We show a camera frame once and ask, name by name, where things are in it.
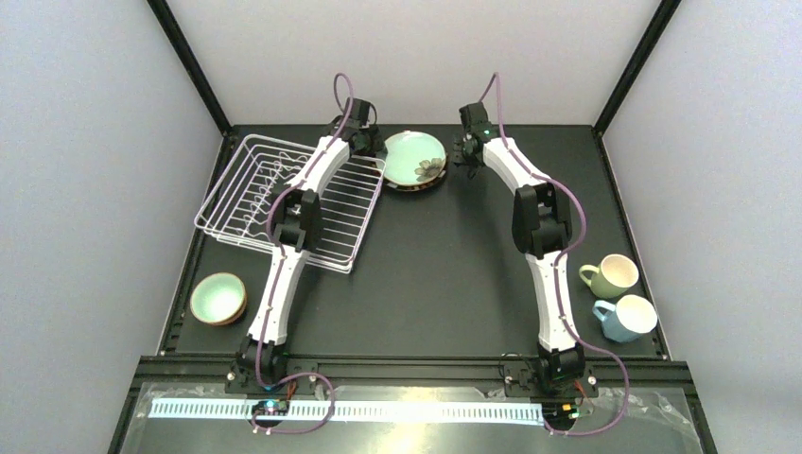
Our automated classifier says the mint green flower plate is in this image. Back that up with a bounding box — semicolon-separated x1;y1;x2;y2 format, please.
384;131;446;187

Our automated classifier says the white wire dish rack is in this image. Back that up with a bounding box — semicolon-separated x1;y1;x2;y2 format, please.
194;134;385;273

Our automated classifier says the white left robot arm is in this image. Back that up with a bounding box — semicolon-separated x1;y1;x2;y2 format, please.
237;97;383;389

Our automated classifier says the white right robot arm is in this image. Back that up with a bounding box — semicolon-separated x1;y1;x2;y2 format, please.
453;102;585;395

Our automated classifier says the green ceramic mug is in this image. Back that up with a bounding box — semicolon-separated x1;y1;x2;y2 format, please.
579;253;640;299

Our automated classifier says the mint green brown bowl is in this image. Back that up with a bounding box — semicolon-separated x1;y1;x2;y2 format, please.
189;272;247;326

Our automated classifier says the blue ceramic mug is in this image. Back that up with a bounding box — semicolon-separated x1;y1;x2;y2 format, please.
592;295;658;343

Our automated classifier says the black left frame post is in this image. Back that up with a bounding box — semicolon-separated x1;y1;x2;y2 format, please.
147;0;232;137

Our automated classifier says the black frame post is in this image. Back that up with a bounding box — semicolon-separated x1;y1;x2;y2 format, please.
147;0;232;137
593;0;682;137

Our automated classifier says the black right frame post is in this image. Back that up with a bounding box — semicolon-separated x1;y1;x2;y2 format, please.
593;0;682;137

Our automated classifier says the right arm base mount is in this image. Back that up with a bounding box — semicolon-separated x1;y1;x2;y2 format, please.
497;352;598;431

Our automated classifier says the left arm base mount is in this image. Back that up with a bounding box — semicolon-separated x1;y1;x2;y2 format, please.
224;354;335;435

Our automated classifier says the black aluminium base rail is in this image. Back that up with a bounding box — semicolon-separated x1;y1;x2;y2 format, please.
108;352;718;453

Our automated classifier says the white slotted cable duct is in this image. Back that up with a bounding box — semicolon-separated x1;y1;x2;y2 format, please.
146;397;544;426

